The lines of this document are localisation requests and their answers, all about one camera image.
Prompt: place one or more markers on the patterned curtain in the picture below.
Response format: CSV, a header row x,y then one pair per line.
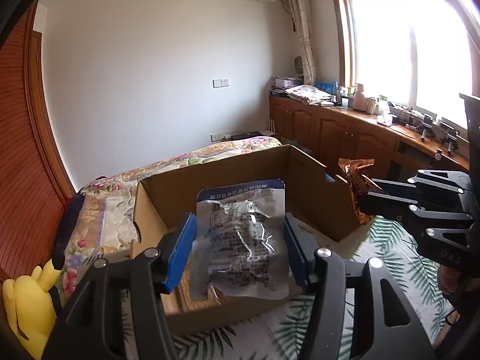
x,y
302,18

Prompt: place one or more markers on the folded floral cloth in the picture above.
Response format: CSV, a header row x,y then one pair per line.
x,y
310,95

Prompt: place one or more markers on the floral quilt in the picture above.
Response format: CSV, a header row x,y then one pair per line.
x,y
99,218

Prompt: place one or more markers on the window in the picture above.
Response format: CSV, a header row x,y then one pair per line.
x,y
421,54

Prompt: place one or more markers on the orange foil snack wrapper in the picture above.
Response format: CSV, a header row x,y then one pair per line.
x,y
357,182

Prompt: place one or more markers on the person's hand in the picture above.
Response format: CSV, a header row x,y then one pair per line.
x,y
449,280

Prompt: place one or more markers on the brown cardboard box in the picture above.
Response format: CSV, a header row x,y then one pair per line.
x,y
320,201

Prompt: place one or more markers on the wall light switch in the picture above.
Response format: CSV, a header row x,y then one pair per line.
x,y
220,83

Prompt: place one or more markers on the pink bottle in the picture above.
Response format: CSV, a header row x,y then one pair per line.
x,y
360,102

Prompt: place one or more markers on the wooden wardrobe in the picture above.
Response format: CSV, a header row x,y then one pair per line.
x,y
35,188

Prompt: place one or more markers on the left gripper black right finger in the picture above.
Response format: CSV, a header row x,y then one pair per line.
x,y
385,326

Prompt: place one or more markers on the silver printed snack pouch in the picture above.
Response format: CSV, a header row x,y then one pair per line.
x,y
239,247

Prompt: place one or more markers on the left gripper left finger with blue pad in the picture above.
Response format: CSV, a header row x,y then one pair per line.
x,y
114,299

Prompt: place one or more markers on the wooden cabinet counter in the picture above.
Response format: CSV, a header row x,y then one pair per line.
x,y
329,134

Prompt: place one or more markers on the yellow plush toy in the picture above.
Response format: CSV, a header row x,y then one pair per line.
x,y
30,311

